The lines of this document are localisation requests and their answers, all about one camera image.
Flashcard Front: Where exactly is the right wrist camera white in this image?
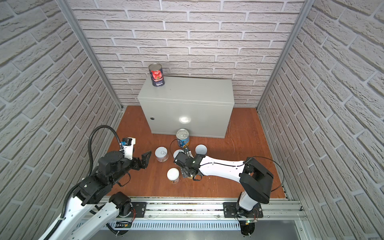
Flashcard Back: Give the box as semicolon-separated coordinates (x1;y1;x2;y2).
184;147;194;158

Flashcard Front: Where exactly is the white can centre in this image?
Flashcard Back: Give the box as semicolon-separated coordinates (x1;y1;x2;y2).
173;149;184;159

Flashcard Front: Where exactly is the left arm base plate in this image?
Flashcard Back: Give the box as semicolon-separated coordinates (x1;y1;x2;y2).
118;202;147;219

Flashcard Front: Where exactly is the white can right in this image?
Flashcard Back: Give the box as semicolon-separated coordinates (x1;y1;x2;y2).
195;145;208;155

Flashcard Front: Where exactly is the white can far left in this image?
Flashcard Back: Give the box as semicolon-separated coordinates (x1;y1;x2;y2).
155;146;169;163

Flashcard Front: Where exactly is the right aluminium corner post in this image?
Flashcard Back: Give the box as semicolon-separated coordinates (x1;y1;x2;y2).
256;0;315;110

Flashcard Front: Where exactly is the blue soup can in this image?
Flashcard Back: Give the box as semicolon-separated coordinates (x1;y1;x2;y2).
176;129;190;149

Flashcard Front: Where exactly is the aluminium corner post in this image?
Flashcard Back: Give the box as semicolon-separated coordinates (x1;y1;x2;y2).
256;0;315;110
57;0;124;111

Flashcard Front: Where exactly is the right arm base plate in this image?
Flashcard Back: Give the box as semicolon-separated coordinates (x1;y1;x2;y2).
223;202;264;219

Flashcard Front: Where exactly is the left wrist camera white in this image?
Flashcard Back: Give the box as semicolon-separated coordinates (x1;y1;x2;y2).
120;138;136;160

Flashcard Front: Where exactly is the black corrugated cable hose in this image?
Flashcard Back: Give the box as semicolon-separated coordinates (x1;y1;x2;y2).
44;124;121;240

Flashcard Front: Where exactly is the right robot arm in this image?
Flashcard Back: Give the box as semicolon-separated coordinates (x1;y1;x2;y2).
174;153;274;214

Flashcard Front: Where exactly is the grey metal cabinet box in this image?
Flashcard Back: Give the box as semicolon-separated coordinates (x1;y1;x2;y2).
138;76;235;139

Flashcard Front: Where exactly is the left aluminium corner post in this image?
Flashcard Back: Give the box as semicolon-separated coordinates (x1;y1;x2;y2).
57;0;124;111

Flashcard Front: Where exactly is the white flat-lid can front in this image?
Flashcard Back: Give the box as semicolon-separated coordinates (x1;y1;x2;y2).
167;168;180;184

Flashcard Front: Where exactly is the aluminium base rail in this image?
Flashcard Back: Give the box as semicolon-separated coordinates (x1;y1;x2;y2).
110;198;309;232

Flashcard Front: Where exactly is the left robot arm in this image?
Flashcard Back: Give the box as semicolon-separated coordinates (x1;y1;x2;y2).
40;151;152;240

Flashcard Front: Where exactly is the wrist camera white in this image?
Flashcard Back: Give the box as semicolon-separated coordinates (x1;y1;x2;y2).
184;147;194;158
120;138;136;160

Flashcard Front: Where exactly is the red tomato can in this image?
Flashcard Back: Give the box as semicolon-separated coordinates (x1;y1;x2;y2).
149;64;165;87

